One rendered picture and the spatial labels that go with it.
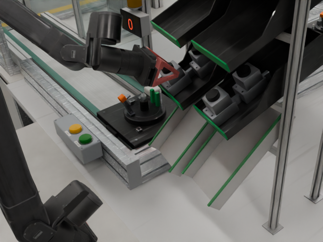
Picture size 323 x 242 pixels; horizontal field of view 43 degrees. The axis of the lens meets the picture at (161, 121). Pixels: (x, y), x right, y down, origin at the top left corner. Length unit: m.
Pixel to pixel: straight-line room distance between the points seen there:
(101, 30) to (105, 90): 0.74
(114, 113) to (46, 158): 0.28
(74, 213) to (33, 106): 1.02
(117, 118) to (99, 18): 0.51
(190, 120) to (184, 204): 0.24
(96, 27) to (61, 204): 0.39
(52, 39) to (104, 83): 0.78
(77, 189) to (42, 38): 0.35
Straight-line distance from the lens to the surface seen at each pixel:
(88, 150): 1.27
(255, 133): 0.99
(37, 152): 1.46
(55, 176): 1.34
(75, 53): 0.88
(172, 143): 1.13
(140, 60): 0.91
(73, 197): 0.73
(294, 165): 1.32
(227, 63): 0.76
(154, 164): 1.24
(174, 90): 0.99
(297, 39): 0.81
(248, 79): 0.87
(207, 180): 1.03
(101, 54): 0.88
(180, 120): 1.13
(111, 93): 1.59
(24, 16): 0.94
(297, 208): 1.20
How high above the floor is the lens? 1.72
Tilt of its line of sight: 35 degrees down
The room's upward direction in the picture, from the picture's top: 5 degrees counter-clockwise
